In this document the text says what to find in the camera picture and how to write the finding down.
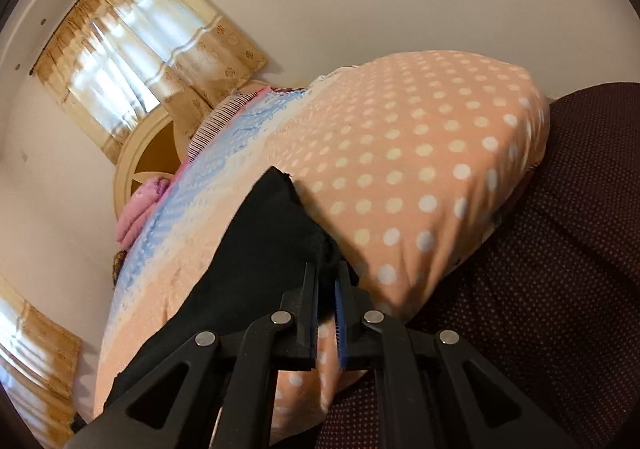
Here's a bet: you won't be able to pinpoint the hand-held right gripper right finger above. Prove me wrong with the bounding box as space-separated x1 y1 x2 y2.
333 261 556 449

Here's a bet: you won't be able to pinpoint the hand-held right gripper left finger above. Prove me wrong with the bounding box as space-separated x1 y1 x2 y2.
65 262 319 449

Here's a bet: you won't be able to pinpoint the black pants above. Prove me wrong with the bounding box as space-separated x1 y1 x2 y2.
102 165 361 412

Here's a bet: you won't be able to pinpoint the peach polka dot blanket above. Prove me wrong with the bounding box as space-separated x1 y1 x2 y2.
92 49 551 449

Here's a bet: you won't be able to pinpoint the pink folded blanket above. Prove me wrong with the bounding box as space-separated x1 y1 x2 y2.
114 176 173 245

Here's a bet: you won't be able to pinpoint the striped pillow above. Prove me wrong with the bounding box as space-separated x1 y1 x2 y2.
187 91 261 164

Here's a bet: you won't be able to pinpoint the dark maroon dotted cloth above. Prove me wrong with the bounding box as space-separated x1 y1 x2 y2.
320 83 640 449

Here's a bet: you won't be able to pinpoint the cream round wooden headboard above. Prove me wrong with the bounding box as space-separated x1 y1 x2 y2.
112 79 271 220

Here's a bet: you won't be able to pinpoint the beige floral window curtain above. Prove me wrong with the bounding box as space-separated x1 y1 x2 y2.
0 274 83 435
31 0 269 154

